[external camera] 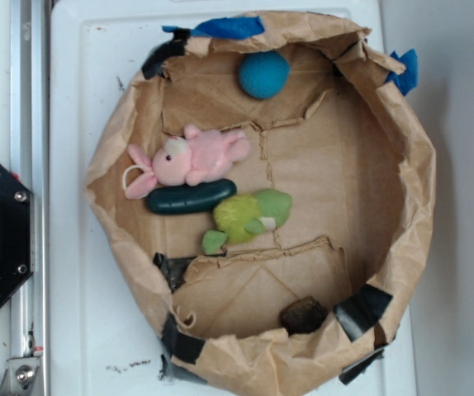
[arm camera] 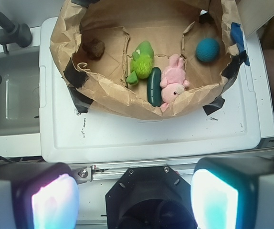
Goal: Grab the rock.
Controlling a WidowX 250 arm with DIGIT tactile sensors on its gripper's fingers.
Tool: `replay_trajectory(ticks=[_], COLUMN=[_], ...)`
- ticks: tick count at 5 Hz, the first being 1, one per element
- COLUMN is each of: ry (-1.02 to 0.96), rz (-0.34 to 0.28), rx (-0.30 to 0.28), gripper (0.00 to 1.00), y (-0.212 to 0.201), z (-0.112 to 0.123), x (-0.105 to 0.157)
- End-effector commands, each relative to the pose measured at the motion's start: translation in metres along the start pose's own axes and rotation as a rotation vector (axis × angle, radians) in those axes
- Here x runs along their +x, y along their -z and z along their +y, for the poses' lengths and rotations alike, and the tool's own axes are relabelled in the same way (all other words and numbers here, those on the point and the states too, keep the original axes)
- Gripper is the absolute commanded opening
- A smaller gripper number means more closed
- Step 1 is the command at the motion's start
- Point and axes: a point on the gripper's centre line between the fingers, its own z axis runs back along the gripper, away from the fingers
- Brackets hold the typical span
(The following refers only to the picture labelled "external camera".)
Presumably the brown paper bag bin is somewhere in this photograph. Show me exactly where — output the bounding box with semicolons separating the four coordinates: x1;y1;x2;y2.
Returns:
85;12;436;395

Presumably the aluminium frame rail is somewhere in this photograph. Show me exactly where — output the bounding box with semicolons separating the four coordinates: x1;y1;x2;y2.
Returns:
7;1;53;395

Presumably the pink plush bunny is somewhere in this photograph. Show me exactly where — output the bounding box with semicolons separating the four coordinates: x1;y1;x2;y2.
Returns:
122;125;250;200

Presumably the green plush toy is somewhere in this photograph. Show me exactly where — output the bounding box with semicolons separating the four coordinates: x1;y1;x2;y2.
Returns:
201;188;292;255

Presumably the blue foam ball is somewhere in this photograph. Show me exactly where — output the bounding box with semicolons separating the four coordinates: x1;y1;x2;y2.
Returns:
238;51;290;100

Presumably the dark green toy cucumber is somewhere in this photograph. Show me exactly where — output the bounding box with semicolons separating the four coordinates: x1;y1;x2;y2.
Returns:
145;179;237;215

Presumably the white plastic tray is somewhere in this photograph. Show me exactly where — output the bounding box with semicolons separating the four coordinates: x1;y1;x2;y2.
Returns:
49;1;417;395

